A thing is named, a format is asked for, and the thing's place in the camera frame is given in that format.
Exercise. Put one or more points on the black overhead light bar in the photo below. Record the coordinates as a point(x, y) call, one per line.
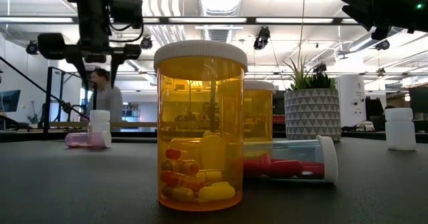
point(250, 20)

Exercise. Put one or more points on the dark computer monitor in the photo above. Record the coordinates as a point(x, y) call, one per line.
point(9, 100)
point(279, 103)

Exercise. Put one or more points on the small white plastic bottle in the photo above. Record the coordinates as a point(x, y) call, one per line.
point(400, 133)
point(99, 120)

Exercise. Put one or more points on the amber pill bottle white cap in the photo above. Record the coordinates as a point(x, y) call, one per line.
point(200, 117)
point(259, 113)

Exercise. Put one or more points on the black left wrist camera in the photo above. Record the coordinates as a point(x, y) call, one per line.
point(127, 10)

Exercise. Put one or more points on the pink pill bottle white cap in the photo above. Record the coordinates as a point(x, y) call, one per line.
point(83, 139)

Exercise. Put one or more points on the wooden shelf board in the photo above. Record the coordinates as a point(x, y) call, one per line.
point(133, 124)

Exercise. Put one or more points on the person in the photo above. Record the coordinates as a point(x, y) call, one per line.
point(108, 100)

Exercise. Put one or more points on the potted plant patterned grey pot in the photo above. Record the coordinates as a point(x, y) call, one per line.
point(312, 113)

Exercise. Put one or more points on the black metal table frame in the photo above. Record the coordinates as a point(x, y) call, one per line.
point(47, 100)

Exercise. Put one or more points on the black ceiling spotlight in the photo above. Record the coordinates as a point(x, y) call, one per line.
point(146, 42)
point(261, 37)
point(382, 45)
point(31, 47)

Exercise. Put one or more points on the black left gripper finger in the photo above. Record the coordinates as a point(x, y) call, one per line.
point(116, 67)
point(82, 72)

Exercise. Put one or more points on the clear bottle red capsules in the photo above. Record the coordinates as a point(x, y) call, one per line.
point(301, 157)

